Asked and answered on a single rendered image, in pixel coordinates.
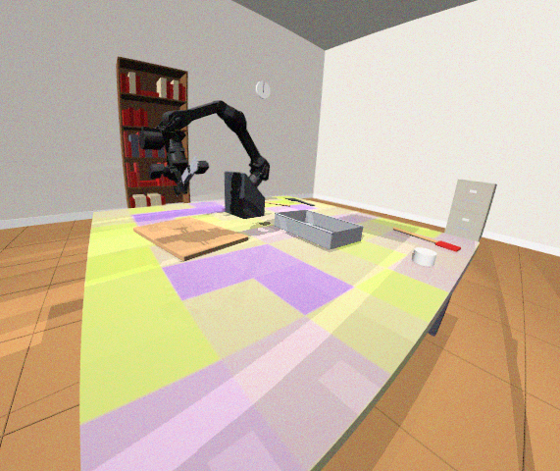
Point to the grey cylinder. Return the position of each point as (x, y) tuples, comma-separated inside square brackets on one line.
[(424, 256)]

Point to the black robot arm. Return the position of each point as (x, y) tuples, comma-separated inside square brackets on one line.
[(155, 139)]

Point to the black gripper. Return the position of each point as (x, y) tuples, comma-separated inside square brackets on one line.
[(178, 164)]

